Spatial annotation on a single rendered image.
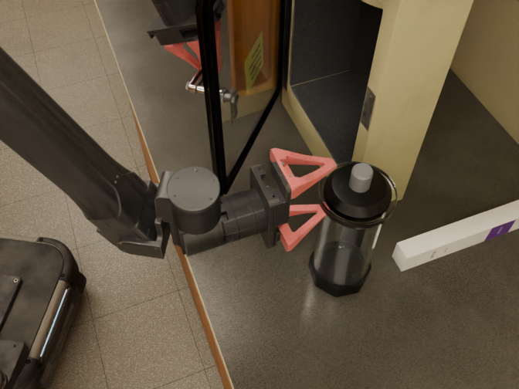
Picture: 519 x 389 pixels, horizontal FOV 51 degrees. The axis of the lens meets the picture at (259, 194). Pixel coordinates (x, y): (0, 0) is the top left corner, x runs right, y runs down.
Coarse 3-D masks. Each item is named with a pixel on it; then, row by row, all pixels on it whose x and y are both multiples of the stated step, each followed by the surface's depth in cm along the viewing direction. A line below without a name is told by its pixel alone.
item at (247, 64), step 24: (240, 0) 75; (264, 0) 85; (216, 24) 70; (240, 24) 78; (264, 24) 89; (216, 48) 72; (240, 48) 81; (264, 48) 93; (240, 72) 85; (264, 72) 97; (240, 96) 88; (264, 96) 102; (240, 120) 92; (240, 144) 97; (216, 168) 88
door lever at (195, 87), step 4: (200, 68) 83; (200, 72) 83; (196, 76) 82; (200, 76) 82; (192, 80) 82; (196, 80) 82; (200, 80) 82; (188, 84) 81; (192, 84) 81; (196, 84) 81; (200, 84) 82; (188, 88) 81; (192, 88) 81; (196, 88) 81; (200, 88) 81; (192, 92) 82; (196, 92) 82; (200, 92) 81
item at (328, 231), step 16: (384, 176) 76; (320, 192) 74; (320, 224) 80; (336, 224) 75; (352, 224) 72; (368, 224) 72; (320, 240) 82; (336, 240) 78; (352, 240) 76; (368, 240) 77; (320, 256) 85; (336, 256) 81; (352, 256) 80; (368, 256) 82; (320, 272) 88; (336, 272) 84; (352, 272) 84
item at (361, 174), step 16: (336, 176) 74; (352, 176) 71; (368, 176) 70; (336, 192) 73; (352, 192) 73; (368, 192) 73; (384, 192) 73; (336, 208) 72; (352, 208) 71; (368, 208) 71; (384, 208) 72
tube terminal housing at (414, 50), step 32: (384, 0) 66; (416, 0) 64; (448, 0) 66; (384, 32) 69; (416, 32) 68; (448, 32) 70; (384, 64) 71; (416, 64) 73; (448, 64) 76; (288, 96) 111; (384, 96) 76; (416, 96) 79; (384, 128) 82; (416, 128) 85; (352, 160) 90; (384, 160) 88
